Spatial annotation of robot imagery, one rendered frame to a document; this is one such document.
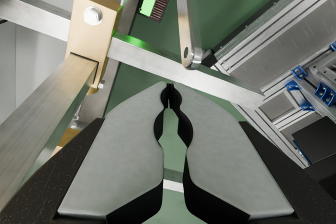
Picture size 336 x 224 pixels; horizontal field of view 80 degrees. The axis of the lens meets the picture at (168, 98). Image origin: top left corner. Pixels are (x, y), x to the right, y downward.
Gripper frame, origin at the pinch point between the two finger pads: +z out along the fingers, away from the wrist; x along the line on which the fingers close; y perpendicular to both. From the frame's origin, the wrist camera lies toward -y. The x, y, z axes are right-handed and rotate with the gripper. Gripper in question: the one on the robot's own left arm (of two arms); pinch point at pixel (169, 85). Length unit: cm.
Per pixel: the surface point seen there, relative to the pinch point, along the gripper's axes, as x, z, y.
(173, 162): 13, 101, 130
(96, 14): -7.8, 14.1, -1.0
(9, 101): -40, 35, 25
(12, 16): -18.7, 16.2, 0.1
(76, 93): -9.1, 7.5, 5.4
